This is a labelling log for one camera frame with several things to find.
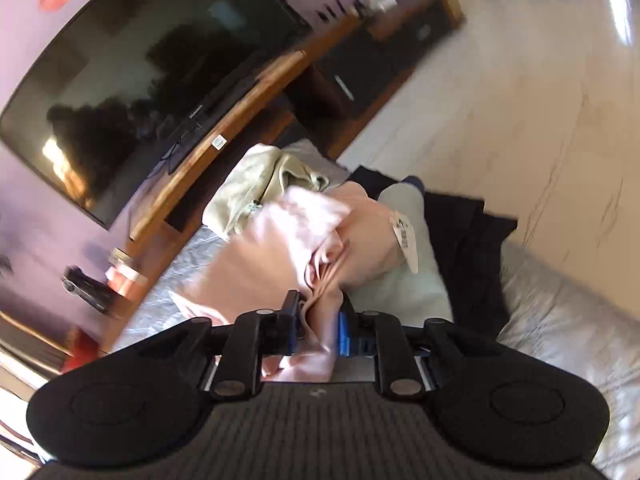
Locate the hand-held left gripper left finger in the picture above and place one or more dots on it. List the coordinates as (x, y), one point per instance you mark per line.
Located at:
(293, 337)

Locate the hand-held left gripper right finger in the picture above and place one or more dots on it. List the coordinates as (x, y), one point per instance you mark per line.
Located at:
(344, 335)

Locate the pink garment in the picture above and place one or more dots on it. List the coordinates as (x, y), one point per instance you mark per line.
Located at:
(280, 240)

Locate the light grey garment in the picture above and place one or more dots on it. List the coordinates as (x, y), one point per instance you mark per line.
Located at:
(405, 290)

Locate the white garment tag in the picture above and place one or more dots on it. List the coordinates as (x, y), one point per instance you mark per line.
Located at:
(405, 237)

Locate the black garment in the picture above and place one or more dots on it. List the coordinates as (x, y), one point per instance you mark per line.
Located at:
(470, 250)

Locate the beige garment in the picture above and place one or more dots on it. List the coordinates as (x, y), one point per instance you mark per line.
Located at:
(240, 185)

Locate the blue cloth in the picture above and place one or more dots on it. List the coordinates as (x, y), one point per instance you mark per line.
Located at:
(413, 183)

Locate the orange tissue box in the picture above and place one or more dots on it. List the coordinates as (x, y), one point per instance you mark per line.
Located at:
(127, 277)

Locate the grey quilted bed cover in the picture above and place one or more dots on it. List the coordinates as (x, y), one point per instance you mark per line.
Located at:
(550, 320)

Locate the red plant pot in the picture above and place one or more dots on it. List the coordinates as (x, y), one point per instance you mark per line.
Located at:
(82, 355)

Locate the black speaker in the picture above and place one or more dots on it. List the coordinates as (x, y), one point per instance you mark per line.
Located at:
(85, 287)

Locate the long wooden cabinet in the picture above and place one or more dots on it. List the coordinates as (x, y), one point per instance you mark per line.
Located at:
(260, 100)

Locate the black flat television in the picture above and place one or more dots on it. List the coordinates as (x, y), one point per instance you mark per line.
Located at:
(140, 75)

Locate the white cup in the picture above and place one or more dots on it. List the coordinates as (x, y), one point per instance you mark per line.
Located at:
(382, 2)

